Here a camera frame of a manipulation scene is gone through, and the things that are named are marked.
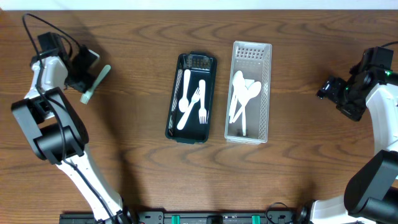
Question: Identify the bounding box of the pale green plastic fork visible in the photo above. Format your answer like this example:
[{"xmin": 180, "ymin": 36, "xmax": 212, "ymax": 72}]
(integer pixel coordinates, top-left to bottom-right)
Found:
[{"xmin": 80, "ymin": 65, "xmax": 111, "ymax": 104}]

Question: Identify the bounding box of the white plastic spoon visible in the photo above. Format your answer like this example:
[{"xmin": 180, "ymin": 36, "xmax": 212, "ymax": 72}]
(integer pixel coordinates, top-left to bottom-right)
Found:
[
  {"xmin": 231, "ymin": 82, "xmax": 262, "ymax": 123},
  {"xmin": 229, "ymin": 70, "xmax": 245, "ymax": 123},
  {"xmin": 239, "ymin": 79, "xmax": 254, "ymax": 136}
]

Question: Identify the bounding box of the white plastic basket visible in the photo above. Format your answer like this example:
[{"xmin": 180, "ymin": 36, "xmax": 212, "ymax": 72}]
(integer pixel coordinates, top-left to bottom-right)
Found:
[{"xmin": 224, "ymin": 41, "xmax": 272, "ymax": 145}]

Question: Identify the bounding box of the white plastic fork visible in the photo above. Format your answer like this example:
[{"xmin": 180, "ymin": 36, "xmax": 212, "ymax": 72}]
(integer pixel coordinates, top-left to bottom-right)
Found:
[
  {"xmin": 178, "ymin": 69, "xmax": 191, "ymax": 113},
  {"xmin": 198, "ymin": 80, "xmax": 207, "ymax": 124},
  {"xmin": 177, "ymin": 87, "xmax": 200, "ymax": 130}
]

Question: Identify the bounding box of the dark green plastic basket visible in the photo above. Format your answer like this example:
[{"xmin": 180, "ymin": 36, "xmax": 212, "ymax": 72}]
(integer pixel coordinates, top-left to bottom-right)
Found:
[{"xmin": 164, "ymin": 51, "xmax": 218, "ymax": 145}]

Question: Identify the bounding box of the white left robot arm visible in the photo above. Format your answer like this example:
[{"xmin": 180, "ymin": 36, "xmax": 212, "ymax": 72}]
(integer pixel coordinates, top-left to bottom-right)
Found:
[{"xmin": 11, "ymin": 45, "xmax": 137, "ymax": 223}]

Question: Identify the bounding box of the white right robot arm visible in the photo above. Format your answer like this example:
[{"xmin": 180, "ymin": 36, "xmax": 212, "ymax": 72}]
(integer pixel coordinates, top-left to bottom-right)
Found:
[{"xmin": 297, "ymin": 70, "xmax": 397, "ymax": 223}]

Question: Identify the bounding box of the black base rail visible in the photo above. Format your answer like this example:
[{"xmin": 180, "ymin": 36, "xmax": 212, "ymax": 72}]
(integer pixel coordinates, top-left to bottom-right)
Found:
[{"xmin": 58, "ymin": 202, "xmax": 311, "ymax": 224}]

